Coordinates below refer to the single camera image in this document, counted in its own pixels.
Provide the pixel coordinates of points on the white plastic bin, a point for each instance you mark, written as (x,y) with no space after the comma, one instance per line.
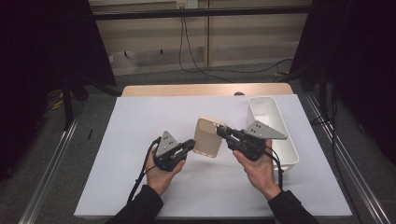
(267,112)

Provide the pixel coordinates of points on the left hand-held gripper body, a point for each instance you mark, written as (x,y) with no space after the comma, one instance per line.
(167,144)

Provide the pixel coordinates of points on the black metal stand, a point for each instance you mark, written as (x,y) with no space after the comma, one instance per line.
(323,93)
(67,105)

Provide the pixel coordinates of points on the white table mat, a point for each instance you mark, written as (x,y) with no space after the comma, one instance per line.
(202,189)

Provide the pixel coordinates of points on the person's right hand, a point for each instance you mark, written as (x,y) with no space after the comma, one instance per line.
(260,174)

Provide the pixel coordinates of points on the beige phone case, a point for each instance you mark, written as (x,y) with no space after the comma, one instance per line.
(207,137)

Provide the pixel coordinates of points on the wooden table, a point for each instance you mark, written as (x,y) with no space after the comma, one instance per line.
(186,89)

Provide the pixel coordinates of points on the dark table grommet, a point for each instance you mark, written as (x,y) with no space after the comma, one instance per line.
(239,93)

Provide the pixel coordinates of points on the metal floor rail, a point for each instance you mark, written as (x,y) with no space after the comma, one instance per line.
(49,177)
(351,165)

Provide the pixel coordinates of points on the black horizontal bar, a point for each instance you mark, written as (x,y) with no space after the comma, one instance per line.
(186,13)

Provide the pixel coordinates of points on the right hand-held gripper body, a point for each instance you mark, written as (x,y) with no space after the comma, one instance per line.
(252,140)

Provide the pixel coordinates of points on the black curtain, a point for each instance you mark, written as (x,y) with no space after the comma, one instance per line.
(37,62)
(358,62)

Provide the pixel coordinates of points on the white wall outlet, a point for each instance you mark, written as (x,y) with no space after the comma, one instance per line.
(186,3)

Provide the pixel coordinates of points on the small black floor item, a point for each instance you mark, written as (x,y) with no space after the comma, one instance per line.
(90,134)

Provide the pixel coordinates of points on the person's left hand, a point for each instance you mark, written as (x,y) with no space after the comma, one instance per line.
(160,177)

